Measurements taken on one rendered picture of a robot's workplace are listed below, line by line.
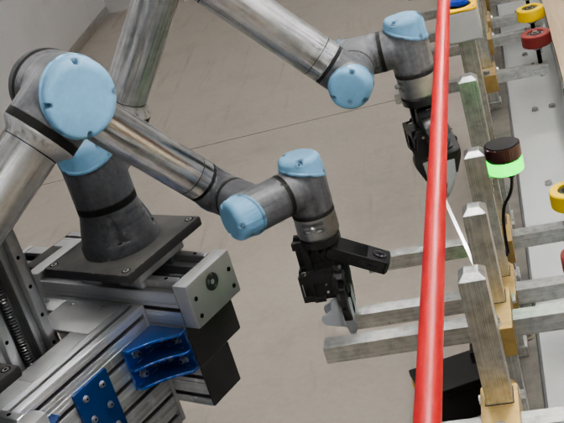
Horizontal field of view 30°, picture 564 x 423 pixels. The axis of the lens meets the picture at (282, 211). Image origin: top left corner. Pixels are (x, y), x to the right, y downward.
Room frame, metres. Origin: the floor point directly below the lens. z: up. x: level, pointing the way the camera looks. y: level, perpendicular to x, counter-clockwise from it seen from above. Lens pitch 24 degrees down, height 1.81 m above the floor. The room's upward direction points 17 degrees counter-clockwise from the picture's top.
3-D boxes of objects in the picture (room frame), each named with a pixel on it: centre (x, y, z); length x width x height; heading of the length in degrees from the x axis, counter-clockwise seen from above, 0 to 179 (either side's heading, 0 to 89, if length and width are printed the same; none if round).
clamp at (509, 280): (1.60, -0.33, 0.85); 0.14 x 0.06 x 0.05; 164
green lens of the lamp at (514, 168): (1.61, -0.38, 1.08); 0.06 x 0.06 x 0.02
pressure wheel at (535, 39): (2.75, -0.81, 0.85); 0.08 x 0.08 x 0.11
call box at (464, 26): (2.12, -0.48, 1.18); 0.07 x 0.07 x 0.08; 74
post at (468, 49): (2.12, -0.48, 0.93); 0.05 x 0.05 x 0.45; 74
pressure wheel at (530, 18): (2.99, -0.87, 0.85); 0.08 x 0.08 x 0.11
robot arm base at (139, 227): (1.86, 0.31, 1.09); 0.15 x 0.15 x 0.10
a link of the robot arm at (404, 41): (1.85, -0.31, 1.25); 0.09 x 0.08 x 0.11; 76
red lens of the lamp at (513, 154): (1.61, -0.38, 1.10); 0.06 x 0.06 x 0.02
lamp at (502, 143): (1.61, -0.38, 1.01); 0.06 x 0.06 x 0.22; 74
